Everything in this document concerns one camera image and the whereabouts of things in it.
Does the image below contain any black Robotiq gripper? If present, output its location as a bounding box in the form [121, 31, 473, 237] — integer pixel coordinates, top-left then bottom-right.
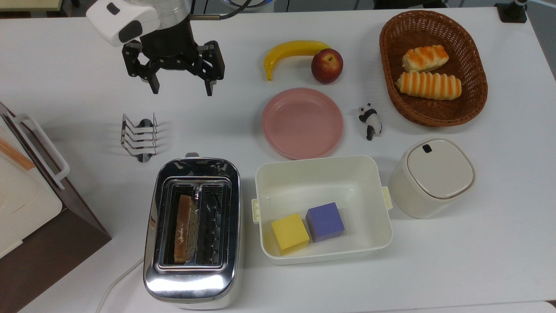
[122, 17, 225, 97]

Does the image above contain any toast bread slice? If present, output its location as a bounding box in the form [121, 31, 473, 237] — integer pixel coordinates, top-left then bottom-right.
[174, 194, 196, 264]

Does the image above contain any chrome and cream toaster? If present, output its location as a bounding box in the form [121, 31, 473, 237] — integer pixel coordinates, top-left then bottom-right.
[143, 152, 243, 310]

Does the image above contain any short orange bread roll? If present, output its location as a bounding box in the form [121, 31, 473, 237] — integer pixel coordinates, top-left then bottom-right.
[402, 45, 449, 73]

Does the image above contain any long striped bread roll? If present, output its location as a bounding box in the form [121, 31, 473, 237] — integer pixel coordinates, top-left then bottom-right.
[395, 71, 462, 101]

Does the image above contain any yellow banana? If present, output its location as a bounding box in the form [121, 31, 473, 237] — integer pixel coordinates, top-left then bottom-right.
[264, 40, 331, 81]

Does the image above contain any pink plate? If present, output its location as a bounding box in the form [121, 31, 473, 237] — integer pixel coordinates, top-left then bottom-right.
[261, 87, 344, 160]

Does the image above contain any red apple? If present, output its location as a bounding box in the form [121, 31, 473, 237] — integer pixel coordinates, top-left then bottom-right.
[311, 48, 344, 84]

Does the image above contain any white plastic storage box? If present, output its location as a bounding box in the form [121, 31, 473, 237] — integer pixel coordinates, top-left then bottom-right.
[251, 155, 394, 266]

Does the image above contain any yellow cube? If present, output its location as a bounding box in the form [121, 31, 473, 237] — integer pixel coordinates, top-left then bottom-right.
[271, 213, 310, 256]

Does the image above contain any panda figurine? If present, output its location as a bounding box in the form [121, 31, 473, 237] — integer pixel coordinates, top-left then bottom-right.
[358, 103, 383, 141]

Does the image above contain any cream toy cabinet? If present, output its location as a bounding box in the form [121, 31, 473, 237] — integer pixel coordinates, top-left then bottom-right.
[0, 115, 63, 259]

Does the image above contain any purple cube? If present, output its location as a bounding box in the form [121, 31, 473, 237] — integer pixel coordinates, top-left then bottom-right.
[305, 202, 345, 243]

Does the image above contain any cream lidded desktop bin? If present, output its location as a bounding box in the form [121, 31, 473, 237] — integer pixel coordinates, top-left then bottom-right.
[388, 137, 477, 219]

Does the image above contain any brown wicker basket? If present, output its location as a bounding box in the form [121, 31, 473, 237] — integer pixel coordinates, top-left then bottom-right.
[379, 10, 488, 127]

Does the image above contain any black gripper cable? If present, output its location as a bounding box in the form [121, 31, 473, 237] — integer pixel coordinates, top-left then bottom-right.
[189, 0, 252, 21]

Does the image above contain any metal wire toast rack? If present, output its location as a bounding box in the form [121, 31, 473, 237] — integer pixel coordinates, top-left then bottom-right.
[120, 113, 159, 163]

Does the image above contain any white toaster power cord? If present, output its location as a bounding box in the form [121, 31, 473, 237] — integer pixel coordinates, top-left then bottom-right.
[96, 257, 145, 313]

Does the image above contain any black camera stand clamp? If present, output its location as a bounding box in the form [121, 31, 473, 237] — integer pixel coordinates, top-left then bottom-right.
[495, 0, 528, 23]

